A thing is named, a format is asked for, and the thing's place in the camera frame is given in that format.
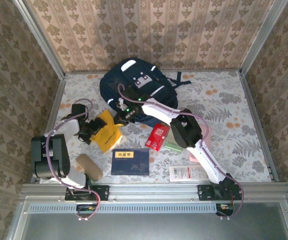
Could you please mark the aluminium frame rail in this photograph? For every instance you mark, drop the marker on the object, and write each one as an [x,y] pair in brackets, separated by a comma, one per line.
[153,191]

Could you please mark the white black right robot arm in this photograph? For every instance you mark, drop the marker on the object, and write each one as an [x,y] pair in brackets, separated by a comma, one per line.
[206,163]

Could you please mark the navy blue backpack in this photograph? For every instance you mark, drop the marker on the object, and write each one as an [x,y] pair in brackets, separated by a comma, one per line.
[138,75]

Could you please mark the navy blue book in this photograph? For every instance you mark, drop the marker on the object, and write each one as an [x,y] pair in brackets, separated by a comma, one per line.
[130,165]

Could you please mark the white plastic supply package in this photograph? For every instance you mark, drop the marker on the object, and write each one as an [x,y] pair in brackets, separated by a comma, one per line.
[186,173]

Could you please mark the pink soap bar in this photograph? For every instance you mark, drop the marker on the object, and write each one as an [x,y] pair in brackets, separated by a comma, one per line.
[207,140]

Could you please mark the brown pencil case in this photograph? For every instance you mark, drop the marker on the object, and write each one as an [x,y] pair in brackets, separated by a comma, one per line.
[90,167]

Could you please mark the black electronics board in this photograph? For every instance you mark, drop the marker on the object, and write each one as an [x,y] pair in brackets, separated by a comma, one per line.
[84,208]
[224,208]

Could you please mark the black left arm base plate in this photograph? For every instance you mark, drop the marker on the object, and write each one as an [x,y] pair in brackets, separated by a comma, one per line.
[101,192]

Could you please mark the red pack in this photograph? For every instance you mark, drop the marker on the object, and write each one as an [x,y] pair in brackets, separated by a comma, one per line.
[157,137]

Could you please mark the aluminium side rail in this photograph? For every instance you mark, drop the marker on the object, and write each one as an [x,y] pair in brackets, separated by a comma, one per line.
[255,112]
[58,100]

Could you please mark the grey metal panel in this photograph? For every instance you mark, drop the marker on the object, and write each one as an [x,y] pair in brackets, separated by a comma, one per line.
[158,227]

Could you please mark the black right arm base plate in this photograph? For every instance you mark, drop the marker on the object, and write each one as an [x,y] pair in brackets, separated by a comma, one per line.
[205,192]

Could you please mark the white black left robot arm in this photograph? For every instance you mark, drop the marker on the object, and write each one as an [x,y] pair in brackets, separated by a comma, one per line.
[58,155]

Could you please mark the floral table cover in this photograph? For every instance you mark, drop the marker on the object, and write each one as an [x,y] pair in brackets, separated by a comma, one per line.
[234,105]

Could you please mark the aluminium corner post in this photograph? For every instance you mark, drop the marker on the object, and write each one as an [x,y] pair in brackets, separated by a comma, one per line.
[43,42]
[262,37]

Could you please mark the yellow packet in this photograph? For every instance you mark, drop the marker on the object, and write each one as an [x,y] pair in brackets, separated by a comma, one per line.
[106,140]

